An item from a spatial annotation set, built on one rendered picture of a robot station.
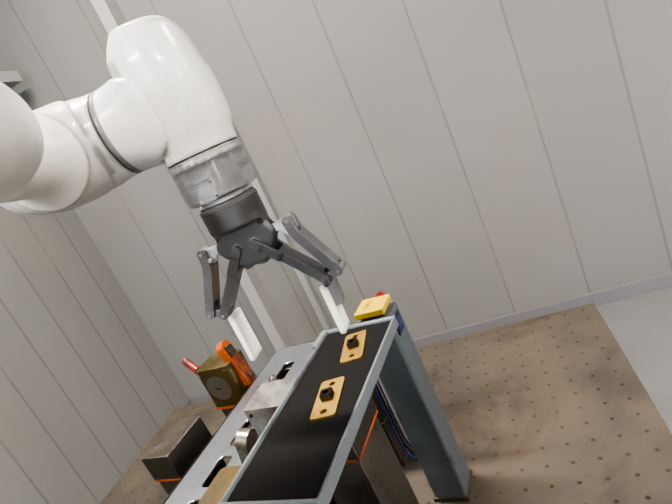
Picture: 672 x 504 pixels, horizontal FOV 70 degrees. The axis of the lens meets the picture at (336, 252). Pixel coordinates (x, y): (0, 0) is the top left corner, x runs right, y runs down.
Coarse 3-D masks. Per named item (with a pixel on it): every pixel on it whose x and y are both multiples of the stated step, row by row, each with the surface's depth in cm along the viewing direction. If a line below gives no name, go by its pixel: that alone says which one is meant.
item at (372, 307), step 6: (366, 300) 92; (372, 300) 91; (378, 300) 90; (384, 300) 89; (360, 306) 91; (366, 306) 90; (372, 306) 89; (378, 306) 87; (384, 306) 87; (360, 312) 88; (366, 312) 87; (372, 312) 87; (378, 312) 86; (384, 312) 86; (360, 318) 88
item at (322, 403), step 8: (328, 384) 69; (336, 384) 68; (320, 392) 66; (328, 392) 65; (336, 392) 66; (320, 400) 66; (328, 400) 65; (336, 400) 64; (320, 408) 64; (328, 408) 63; (336, 408) 63; (312, 416) 63; (320, 416) 62; (328, 416) 62
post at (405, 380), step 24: (408, 336) 92; (408, 360) 89; (384, 384) 92; (408, 384) 90; (408, 408) 92; (432, 408) 93; (408, 432) 95; (432, 432) 93; (432, 456) 96; (456, 456) 98; (432, 480) 98; (456, 480) 96
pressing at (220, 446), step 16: (288, 352) 125; (304, 352) 121; (272, 368) 120; (256, 384) 116; (240, 400) 112; (240, 416) 105; (224, 432) 102; (208, 448) 98; (224, 448) 96; (192, 464) 96; (208, 464) 93; (240, 464) 89; (192, 480) 90; (176, 496) 88; (192, 496) 86
